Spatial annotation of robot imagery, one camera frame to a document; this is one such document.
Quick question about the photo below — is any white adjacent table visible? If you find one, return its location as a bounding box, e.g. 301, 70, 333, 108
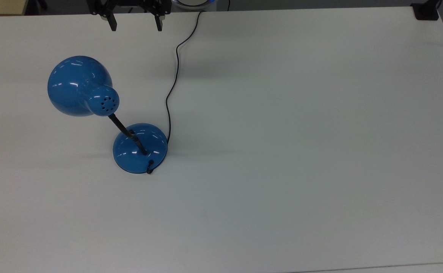
292, 262, 443, 273

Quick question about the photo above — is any blue metal desk lamp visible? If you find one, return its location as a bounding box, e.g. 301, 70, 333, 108
47, 56, 168, 175

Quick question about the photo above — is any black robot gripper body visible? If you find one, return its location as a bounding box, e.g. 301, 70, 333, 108
86, 0, 173, 18

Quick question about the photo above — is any white blue round object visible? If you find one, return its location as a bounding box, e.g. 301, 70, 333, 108
172, 0, 217, 10

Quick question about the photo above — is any light wooden furniture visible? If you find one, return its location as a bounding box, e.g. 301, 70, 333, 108
0, 0, 28, 16

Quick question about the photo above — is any black table clamp mount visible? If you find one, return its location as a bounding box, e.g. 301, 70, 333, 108
411, 0, 443, 20

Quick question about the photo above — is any black lamp power cable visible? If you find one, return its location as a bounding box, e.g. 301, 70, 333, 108
146, 0, 231, 175

